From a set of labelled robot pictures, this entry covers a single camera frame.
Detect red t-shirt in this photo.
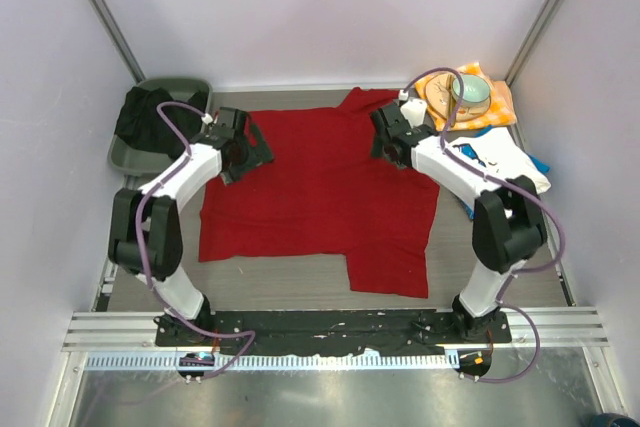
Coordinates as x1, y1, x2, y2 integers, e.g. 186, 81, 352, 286
198, 88, 440, 298

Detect white daisy print t-shirt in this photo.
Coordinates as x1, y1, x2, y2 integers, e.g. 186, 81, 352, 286
444, 126, 552, 221

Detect grey plastic bin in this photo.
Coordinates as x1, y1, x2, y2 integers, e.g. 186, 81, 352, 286
108, 77, 213, 177

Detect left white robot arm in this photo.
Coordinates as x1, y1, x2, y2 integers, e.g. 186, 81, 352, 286
108, 101, 274, 346

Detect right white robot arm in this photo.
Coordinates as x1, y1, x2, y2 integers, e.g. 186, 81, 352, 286
370, 101, 547, 342

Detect beige plate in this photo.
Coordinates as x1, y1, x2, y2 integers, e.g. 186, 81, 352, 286
425, 72, 491, 123

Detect wooden chopsticks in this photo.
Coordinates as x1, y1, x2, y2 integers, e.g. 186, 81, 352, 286
446, 74, 456, 127

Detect light green bowl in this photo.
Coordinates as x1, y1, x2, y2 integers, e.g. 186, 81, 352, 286
451, 74, 491, 107

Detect black t-shirt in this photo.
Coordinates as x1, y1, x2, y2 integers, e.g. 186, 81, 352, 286
114, 87, 208, 160

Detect orange checkered cloth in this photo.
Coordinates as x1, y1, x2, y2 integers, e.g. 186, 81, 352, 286
411, 62, 517, 131

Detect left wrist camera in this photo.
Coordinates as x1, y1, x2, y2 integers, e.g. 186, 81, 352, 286
201, 111, 220, 131

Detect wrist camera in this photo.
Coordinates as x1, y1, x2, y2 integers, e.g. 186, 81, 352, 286
201, 111, 220, 131
398, 90, 427, 128

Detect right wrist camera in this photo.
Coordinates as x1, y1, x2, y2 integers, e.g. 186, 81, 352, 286
398, 90, 427, 128

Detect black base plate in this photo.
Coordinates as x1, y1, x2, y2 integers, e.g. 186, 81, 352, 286
154, 307, 512, 356

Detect white slotted cable duct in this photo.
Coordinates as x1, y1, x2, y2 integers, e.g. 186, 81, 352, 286
85, 350, 459, 372

